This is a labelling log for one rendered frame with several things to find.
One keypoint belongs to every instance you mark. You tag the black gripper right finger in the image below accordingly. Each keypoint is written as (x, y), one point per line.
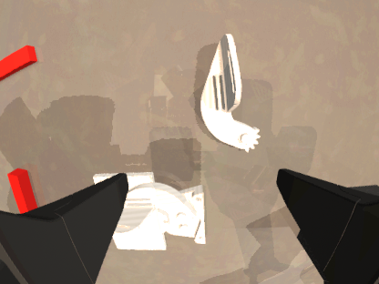
(341, 225)

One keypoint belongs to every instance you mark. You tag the long red bar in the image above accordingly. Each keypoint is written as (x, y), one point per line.
(25, 56)

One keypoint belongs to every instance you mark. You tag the red rectangular block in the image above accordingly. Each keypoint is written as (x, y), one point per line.
(23, 192)

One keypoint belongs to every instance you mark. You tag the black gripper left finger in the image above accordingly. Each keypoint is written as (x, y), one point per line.
(66, 241)

